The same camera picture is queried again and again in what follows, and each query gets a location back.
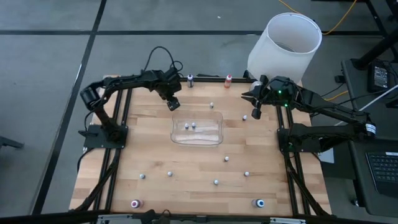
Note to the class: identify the black power supply box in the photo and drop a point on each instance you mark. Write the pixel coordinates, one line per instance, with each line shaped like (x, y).
(381, 76)

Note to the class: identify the large pink-capped coloring bottle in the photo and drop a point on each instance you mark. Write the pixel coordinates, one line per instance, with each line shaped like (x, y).
(135, 204)

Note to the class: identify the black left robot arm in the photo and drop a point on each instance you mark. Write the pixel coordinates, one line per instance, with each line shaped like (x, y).
(130, 81)

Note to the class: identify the large purple-capped coloring bottle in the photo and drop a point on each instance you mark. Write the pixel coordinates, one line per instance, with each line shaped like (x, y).
(190, 81)

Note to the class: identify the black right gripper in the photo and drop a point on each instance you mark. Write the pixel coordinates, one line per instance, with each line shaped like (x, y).
(257, 113)

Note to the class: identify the large blue-capped coloring bottle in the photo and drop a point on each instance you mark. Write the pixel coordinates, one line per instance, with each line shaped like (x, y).
(259, 203)

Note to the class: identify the clear plastic bin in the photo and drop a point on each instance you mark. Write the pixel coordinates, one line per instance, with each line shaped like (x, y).
(205, 137)

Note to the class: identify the black aluminium table frame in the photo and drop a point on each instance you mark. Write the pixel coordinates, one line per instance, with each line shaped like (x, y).
(211, 79)

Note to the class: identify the silver table lamp white shade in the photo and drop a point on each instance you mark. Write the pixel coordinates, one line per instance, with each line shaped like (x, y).
(280, 56)

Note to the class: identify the black side desk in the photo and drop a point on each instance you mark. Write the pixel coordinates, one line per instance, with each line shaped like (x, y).
(360, 186)

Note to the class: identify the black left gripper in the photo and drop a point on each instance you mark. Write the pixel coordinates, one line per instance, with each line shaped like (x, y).
(172, 104)

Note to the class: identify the black stand foot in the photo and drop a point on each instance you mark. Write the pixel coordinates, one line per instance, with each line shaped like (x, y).
(9, 143)

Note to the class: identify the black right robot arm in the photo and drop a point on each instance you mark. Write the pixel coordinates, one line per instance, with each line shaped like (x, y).
(326, 109)

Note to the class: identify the black stand leg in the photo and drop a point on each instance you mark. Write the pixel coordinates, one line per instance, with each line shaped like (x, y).
(373, 51)

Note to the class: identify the small purple-label dropper bottle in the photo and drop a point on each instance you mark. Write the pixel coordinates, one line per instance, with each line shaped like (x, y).
(216, 182)

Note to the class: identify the large red-capped coloring bottle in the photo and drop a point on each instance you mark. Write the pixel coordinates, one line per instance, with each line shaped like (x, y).
(228, 82)

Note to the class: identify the black laptop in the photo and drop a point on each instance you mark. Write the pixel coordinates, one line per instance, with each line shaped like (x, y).
(384, 171)

